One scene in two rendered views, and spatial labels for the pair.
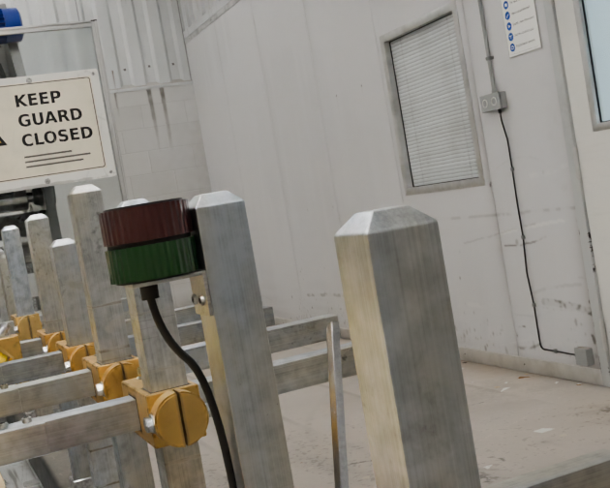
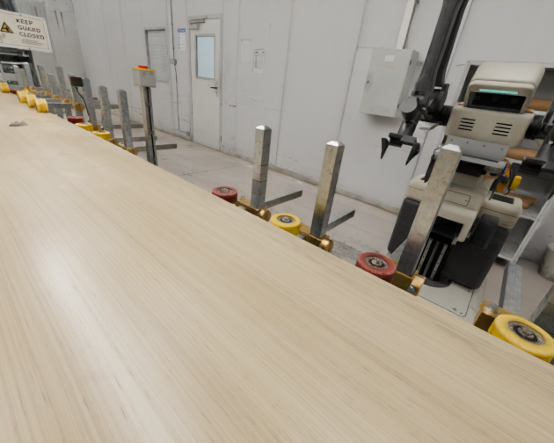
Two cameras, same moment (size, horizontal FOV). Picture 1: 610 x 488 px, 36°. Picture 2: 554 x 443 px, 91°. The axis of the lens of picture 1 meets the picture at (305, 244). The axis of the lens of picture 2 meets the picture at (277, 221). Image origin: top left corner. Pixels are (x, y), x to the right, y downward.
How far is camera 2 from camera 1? 1.53 m
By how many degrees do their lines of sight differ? 37
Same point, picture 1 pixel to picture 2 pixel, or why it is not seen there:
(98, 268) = (61, 81)
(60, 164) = (33, 44)
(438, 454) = (105, 106)
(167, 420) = (77, 106)
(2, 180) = (13, 44)
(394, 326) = (102, 95)
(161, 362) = (76, 98)
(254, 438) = (91, 107)
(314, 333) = not seen: hidden behind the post
